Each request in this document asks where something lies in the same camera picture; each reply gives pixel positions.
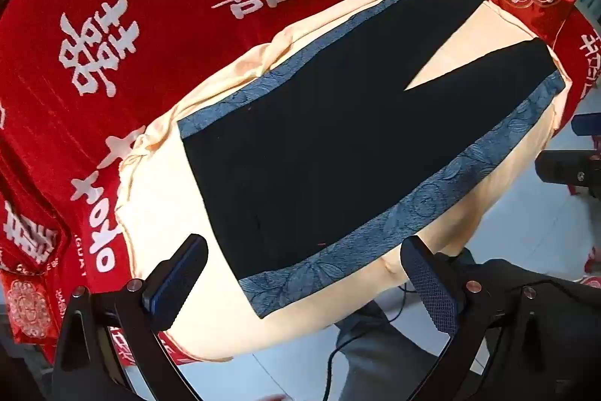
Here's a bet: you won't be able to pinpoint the black pants with blue stripes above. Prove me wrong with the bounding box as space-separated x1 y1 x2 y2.
177 0 566 319

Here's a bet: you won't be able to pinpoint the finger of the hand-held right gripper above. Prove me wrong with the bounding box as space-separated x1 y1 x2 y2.
535 150 601 196
574 113 601 137

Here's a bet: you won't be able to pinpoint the cream cloth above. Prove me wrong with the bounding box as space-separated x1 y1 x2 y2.
115 0 574 362

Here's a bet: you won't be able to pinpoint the red printed blanket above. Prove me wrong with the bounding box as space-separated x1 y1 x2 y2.
0 0 601 366

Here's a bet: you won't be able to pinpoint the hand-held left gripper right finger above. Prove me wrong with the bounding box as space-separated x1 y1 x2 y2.
400 236 562 401

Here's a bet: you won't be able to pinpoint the black cable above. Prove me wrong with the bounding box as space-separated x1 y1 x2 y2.
328 283 410 365

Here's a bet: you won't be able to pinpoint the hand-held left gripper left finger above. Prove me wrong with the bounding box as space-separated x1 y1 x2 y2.
51 234 210 401

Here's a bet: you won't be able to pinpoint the person's leg in grey trousers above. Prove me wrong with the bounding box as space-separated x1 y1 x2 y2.
334 248 476 401

